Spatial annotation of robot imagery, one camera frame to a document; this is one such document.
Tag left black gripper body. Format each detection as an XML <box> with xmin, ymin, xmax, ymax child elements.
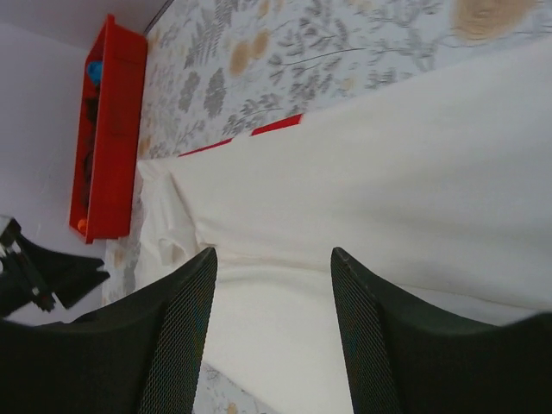
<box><xmin>1</xmin><ymin>217</ymin><xmax>57</xmax><ymax>318</ymax></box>

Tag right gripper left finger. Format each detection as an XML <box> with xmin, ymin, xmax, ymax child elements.
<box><xmin>1</xmin><ymin>248</ymin><xmax>217</xmax><ymax>413</ymax></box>

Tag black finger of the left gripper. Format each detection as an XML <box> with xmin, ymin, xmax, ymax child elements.
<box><xmin>25</xmin><ymin>241</ymin><xmax>109</xmax><ymax>309</ymax></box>

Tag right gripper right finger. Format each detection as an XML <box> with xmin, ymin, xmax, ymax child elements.
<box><xmin>330</xmin><ymin>248</ymin><xmax>551</xmax><ymax>413</ymax></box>

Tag white Coca-Cola t-shirt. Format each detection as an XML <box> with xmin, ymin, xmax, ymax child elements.
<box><xmin>135</xmin><ymin>39</ymin><xmax>551</xmax><ymax>413</ymax></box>

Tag orange t-shirt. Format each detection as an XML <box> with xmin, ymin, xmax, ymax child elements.
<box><xmin>77</xmin><ymin>218</ymin><xmax>88</xmax><ymax>234</ymax></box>

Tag red plastic bin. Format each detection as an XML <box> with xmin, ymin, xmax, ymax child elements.
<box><xmin>69</xmin><ymin>15</ymin><xmax>147</xmax><ymax>244</ymax></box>

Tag blue t-shirt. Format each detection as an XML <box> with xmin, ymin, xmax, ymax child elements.
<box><xmin>85</xmin><ymin>60</ymin><xmax>103</xmax><ymax>86</ymax></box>

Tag floral patterned table mat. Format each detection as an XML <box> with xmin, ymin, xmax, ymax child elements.
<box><xmin>103</xmin><ymin>1</ymin><xmax>551</xmax><ymax>413</ymax></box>

